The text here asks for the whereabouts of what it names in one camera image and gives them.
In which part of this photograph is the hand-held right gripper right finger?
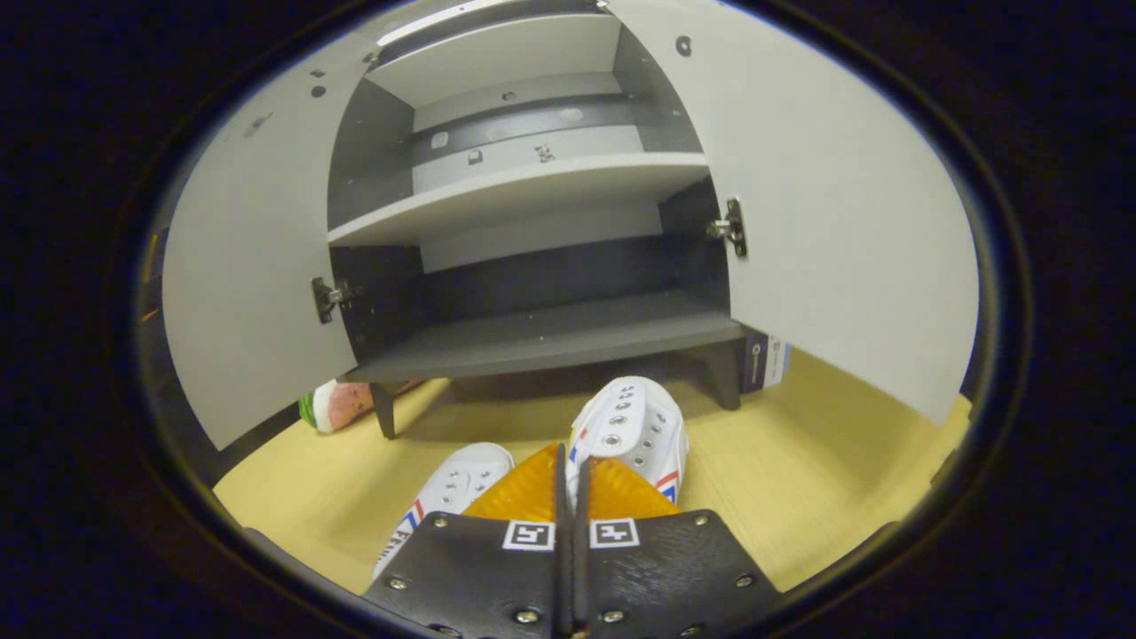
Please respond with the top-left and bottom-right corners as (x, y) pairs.
(568, 448), (784, 639)

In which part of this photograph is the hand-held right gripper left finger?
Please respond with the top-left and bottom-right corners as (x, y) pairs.
(364, 442), (569, 639)

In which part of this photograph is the white canvas shoe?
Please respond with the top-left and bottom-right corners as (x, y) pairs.
(565, 376), (690, 507)
(373, 442), (516, 580)

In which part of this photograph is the white shoe cabinet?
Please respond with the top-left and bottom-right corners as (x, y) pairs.
(327, 0), (751, 440)

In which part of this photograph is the white cabinet door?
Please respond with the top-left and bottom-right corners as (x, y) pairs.
(608, 0), (980, 425)
(162, 40), (383, 452)

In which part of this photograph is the metal door hinge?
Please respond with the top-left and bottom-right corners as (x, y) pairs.
(311, 277), (365, 325)
(706, 198), (748, 258)

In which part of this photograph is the watermelon slice plush toy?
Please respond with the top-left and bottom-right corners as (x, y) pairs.
(297, 379), (422, 434)

